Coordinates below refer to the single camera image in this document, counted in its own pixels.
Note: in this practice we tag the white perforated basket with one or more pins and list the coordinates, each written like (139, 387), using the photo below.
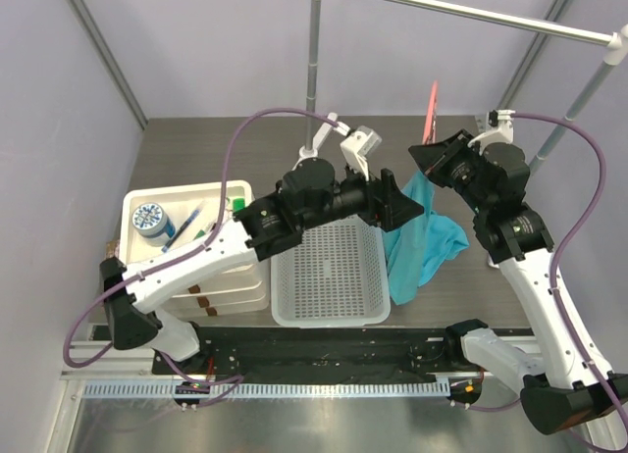
(337, 277)

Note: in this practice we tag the white storage bin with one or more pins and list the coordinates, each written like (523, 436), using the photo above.
(241, 290)

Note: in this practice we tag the pink clothes hanger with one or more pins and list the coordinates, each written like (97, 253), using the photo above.
(429, 133)

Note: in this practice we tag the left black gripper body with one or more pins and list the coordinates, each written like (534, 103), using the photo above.
(367, 201)

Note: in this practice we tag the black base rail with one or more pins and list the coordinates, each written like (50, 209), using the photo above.
(327, 356)

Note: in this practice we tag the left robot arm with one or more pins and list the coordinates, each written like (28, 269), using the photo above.
(309, 196)

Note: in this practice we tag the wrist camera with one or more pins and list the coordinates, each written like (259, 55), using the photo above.
(357, 148)
(499, 129)

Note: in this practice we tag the blue pen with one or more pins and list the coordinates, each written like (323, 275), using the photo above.
(184, 226)

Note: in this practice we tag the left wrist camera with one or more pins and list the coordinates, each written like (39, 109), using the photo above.
(357, 148)

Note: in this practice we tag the green highlighter marker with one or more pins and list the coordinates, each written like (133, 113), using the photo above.
(238, 204)

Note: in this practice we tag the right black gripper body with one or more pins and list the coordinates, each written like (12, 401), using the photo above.
(458, 170)

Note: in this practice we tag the pink snack packet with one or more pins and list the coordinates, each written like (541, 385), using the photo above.
(112, 251)

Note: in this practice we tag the blue white tape roll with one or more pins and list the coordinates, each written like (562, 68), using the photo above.
(153, 224)

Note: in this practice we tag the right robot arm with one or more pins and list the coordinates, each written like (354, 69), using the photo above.
(573, 383)

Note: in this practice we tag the metal clothes rack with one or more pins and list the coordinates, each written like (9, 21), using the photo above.
(379, 59)

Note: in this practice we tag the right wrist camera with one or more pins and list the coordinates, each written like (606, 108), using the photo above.
(499, 129)

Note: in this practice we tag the blue t shirt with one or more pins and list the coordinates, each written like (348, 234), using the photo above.
(416, 251)

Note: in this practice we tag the white cable duct strip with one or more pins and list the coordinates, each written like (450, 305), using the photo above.
(172, 389)

